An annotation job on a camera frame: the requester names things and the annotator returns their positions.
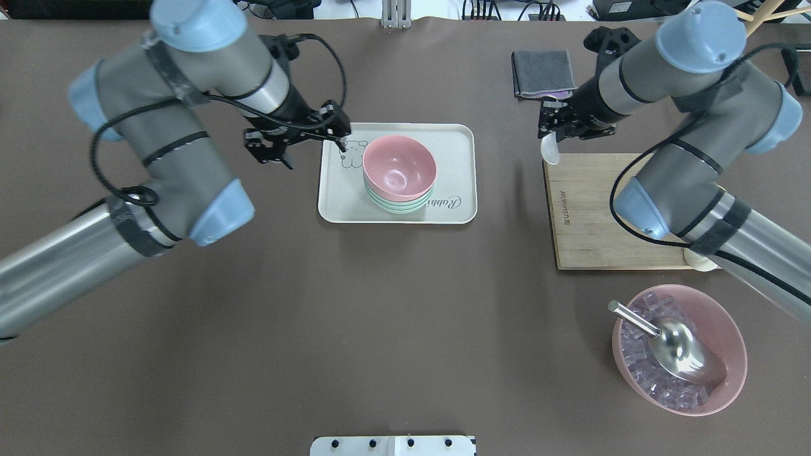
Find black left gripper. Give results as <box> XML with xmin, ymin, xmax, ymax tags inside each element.
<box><xmin>244</xmin><ymin>100</ymin><xmax>352</xmax><ymax>170</ymax></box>

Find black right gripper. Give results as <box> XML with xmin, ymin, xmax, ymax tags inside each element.
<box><xmin>538</xmin><ymin>27</ymin><xmax>641</xmax><ymax>141</ymax></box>

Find white ceramic spoon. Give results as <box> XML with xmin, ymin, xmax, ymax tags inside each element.
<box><xmin>540</xmin><ymin>132</ymin><xmax>560</xmax><ymax>165</ymax></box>

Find small pink bowl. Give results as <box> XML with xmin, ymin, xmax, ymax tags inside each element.
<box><xmin>362</xmin><ymin>135</ymin><xmax>438</xmax><ymax>201</ymax></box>

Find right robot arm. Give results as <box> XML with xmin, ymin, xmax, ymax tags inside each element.
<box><xmin>538</xmin><ymin>1</ymin><xmax>810</xmax><ymax>324</ymax></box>

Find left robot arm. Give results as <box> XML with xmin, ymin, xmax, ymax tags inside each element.
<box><xmin>1</xmin><ymin>1</ymin><xmax>352</xmax><ymax>343</ymax></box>

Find bottom green bowl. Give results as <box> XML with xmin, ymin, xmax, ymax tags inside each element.
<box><xmin>373</xmin><ymin>198</ymin><xmax>428</xmax><ymax>215</ymax></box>

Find green bowl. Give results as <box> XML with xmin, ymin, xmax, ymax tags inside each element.
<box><xmin>367</xmin><ymin>188</ymin><xmax>434</xmax><ymax>213</ymax></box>
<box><xmin>373</xmin><ymin>198</ymin><xmax>428</xmax><ymax>215</ymax></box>
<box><xmin>365</xmin><ymin>184</ymin><xmax>435</xmax><ymax>210</ymax></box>

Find middle green bowl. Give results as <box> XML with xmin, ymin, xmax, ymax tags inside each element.
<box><xmin>367</xmin><ymin>188</ymin><xmax>434</xmax><ymax>213</ymax></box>

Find top green bowl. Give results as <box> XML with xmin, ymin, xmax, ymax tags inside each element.
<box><xmin>365</xmin><ymin>184</ymin><xmax>435</xmax><ymax>210</ymax></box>

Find large pink bowl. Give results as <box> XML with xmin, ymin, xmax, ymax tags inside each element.
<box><xmin>612</xmin><ymin>284</ymin><xmax>748</xmax><ymax>417</ymax></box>

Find cream rabbit tray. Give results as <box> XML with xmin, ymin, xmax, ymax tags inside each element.
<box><xmin>317</xmin><ymin>122</ymin><xmax>478</xmax><ymax>224</ymax></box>

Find folded grey cloth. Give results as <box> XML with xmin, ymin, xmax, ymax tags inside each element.
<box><xmin>511</xmin><ymin>49</ymin><xmax>577</xmax><ymax>100</ymax></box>

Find bamboo cutting board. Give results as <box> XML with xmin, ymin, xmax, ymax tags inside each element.
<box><xmin>544</xmin><ymin>153</ymin><xmax>693</xmax><ymax>270</ymax></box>

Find wooden mug tree stand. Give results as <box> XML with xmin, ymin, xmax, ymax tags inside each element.
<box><xmin>736</xmin><ymin>1</ymin><xmax>810</xmax><ymax>37</ymax></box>

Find black box at edge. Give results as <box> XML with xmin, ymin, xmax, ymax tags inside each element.
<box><xmin>781</xmin><ymin>44</ymin><xmax>810</xmax><ymax>96</ymax></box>

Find metal ice scoop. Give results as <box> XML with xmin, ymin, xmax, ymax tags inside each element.
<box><xmin>606</xmin><ymin>300</ymin><xmax>727</xmax><ymax>388</ymax></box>

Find clear ice cubes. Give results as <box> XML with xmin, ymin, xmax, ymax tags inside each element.
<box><xmin>620</xmin><ymin>292</ymin><xmax>713</xmax><ymax>412</ymax></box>

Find aluminium frame post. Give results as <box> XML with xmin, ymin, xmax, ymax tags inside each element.
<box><xmin>381</xmin><ymin>0</ymin><xmax>413</xmax><ymax>30</ymax></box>

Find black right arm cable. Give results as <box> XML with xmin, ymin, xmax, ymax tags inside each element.
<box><xmin>608</xmin><ymin>43</ymin><xmax>811</xmax><ymax>305</ymax></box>

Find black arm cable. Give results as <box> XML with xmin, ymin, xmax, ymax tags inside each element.
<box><xmin>608</xmin><ymin>43</ymin><xmax>811</xmax><ymax>305</ymax></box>
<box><xmin>89</xmin><ymin>33</ymin><xmax>349</xmax><ymax>207</ymax></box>

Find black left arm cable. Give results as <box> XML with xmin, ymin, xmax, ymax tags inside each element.
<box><xmin>89</xmin><ymin>33</ymin><xmax>349</xmax><ymax>207</ymax></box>

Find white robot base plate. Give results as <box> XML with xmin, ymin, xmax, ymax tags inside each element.
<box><xmin>309</xmin><ymin>434</ymin><xmax>477</xmax><ymax>455</ymax></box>

